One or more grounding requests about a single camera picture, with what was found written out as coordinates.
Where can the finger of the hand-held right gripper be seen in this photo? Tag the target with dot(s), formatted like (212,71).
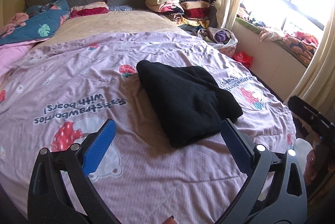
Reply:
(301,107)

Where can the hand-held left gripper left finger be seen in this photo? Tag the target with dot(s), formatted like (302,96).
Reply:
(100,145)

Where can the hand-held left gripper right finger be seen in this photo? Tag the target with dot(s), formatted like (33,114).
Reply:
(236,145)

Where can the black sweater with orange cuffs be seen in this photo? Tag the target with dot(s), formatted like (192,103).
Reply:
(183,101)

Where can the dark patterned clothes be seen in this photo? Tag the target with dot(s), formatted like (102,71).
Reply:
(251,15)

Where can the white floral bag of clothes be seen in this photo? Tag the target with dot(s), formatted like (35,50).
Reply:
(219,38)

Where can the pile of folded clothes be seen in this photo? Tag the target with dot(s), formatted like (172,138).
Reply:
(180,6)

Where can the person's right hand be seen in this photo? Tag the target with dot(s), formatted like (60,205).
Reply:
(314,169)

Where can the person's left hand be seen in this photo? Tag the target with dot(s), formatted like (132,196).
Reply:
(168,220)

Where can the pink strawberry printed duvet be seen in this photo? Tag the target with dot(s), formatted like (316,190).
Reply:
(130,187)

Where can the orange patterned blanket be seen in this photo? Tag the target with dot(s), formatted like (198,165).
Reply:
(301,43)

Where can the red plastic bag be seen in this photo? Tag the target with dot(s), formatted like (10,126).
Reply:
(243,58)

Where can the beige crumpled cloth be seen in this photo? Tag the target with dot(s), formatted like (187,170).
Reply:
(269,34)

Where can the beige blanket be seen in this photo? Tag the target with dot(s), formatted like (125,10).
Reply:
(117,22)

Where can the pink floral quilt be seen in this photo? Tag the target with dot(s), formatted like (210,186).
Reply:
(10,53)

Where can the blue leaf-print pillow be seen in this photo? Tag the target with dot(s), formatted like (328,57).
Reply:
(39,22)

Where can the blue patterned cloth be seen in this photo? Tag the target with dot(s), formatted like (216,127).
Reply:
(121,8)

